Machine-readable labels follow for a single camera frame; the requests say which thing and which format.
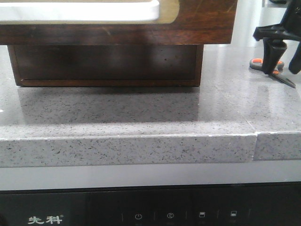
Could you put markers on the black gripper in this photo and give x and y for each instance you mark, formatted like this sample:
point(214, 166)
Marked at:
point(273, 35)

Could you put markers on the grey orange scissors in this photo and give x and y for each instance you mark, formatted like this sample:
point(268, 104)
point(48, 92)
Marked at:
point(256, 64)

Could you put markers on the dark wooden drawer cabinet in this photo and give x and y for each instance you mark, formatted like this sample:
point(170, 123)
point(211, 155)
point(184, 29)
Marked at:
point(111, 83)

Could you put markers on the lower wooden drawer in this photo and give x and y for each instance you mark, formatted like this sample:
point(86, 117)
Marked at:
point(105, 62)

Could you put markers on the white pleated curtain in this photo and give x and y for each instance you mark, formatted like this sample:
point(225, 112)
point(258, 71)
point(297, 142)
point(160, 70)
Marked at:
point(251, 14)

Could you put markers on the black appliance control panel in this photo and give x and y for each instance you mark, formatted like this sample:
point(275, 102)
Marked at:
point(259, 204)

